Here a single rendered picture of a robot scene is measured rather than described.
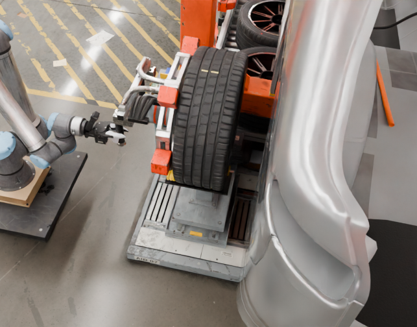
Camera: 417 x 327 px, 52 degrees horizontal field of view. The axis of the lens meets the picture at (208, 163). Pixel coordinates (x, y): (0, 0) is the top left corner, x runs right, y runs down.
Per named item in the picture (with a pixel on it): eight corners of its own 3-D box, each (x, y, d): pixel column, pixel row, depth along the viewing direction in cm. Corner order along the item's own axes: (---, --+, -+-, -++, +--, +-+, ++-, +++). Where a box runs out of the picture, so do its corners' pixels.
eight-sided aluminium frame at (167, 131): (170, 191, 212) (169, 110, 170) (157, 189, 212) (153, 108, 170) (194, 116, 246) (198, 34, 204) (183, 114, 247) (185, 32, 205)
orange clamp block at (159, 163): (172, 161, 193) (167, 176, 188) (155, 157, 194) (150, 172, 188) (172, 150, 188) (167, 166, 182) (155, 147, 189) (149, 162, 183)
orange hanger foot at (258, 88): (290, 122, 256) (303, 76, 229) (203, 106, 260) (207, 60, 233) (292, 104, 266) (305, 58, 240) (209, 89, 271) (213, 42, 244)
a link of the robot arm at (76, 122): (76, 112, 204) (68, 126, 198) (86, 114, 203) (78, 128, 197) (80, 125, 211) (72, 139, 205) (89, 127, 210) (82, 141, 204)
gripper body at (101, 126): (112, 133, 209) (88, 129, 210) (110, 121, 203) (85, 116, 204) (106, 145, 204) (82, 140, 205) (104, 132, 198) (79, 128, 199)
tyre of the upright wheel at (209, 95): (219, 193, 172) (251, 32, 174) (162, 181, 174) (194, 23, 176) (225, 190, 238) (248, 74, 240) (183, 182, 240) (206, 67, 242)
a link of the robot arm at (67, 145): (51, 152, 216) (45, 134, 207) (68, 138, 223) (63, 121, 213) (65, 160, 213) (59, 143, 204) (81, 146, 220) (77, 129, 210)
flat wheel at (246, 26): (226, 23, 364) (229, -4, 346) (299, 18, 376) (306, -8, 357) (246, 72, 324) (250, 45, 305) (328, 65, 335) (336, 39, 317)
